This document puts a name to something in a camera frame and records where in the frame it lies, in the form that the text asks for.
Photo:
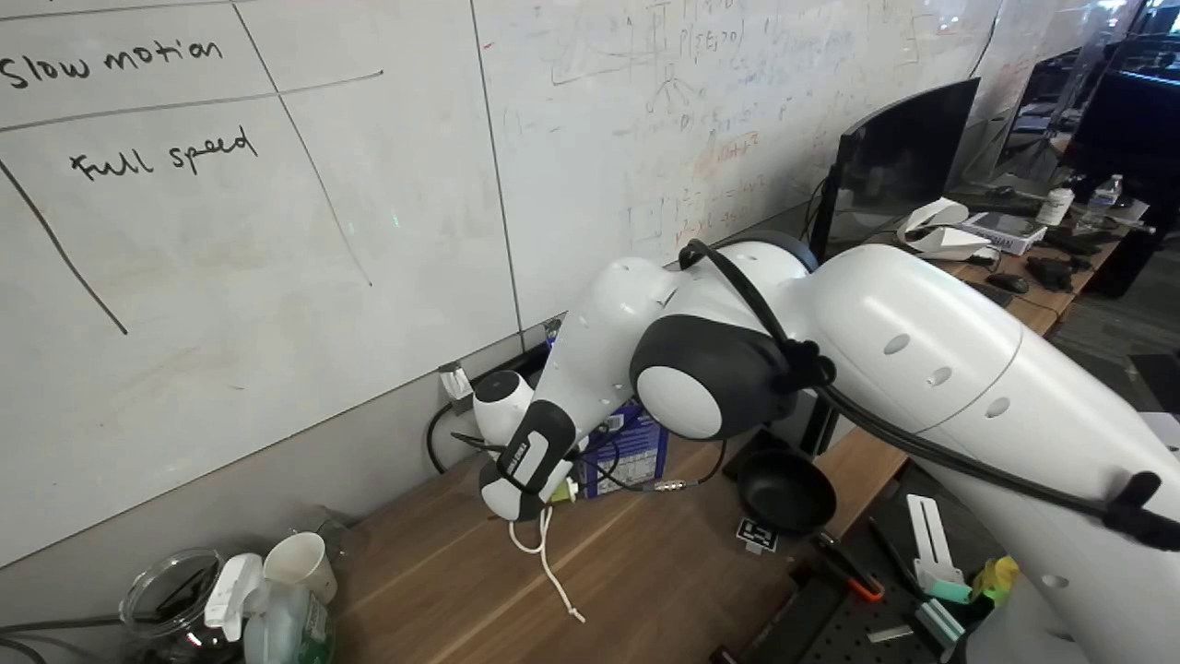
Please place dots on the black computer monitor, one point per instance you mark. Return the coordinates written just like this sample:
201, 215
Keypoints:
889, 162

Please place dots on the blue cardboard box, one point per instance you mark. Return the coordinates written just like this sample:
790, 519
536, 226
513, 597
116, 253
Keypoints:
630, 450

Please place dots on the black clamp orange handle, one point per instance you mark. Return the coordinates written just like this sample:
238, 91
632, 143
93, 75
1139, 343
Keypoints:
869, 587

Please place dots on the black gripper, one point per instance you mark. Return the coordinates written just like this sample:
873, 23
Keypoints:
529, 471

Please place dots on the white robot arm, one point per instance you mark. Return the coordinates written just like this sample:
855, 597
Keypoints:
1051, 461

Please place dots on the white paper cup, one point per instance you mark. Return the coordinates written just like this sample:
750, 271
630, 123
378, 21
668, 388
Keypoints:
305, 558

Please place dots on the black power strip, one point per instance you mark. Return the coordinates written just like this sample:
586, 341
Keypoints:
497, 380

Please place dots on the clear glass jar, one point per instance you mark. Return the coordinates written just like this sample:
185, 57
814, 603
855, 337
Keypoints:
169, 596

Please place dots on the black frying pan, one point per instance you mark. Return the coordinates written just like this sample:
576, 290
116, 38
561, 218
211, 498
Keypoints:
782, 487

